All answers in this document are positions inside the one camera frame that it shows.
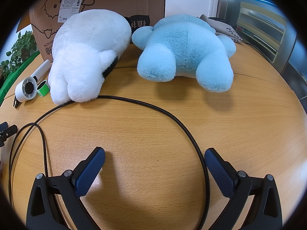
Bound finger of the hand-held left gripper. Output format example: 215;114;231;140
0;122;18;148

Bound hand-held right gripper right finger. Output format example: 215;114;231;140
204;148;283;230

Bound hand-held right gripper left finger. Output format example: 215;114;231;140
26;147;106;230

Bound black sunglasses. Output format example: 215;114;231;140
12;95;24;108

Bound green tape roll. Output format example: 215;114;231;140
36;80;50;97

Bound wooden desktop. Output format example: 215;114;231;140
0;42;307;230

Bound green cloth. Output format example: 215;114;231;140
0;50;41;106

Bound green potted plant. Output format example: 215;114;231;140
0;31;40;82

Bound white plush toy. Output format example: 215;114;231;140
48;9;132;105

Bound light blue plush toy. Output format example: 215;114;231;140
131;14;237;93

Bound grey printed cloth bag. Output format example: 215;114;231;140
199;14;244;44

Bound yellow framed shelf cabinet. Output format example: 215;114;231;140
236;1;287;64

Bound black braided cable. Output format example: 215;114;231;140
8;95;211;230

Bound thin black cable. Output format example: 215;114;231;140
242;42;270;58

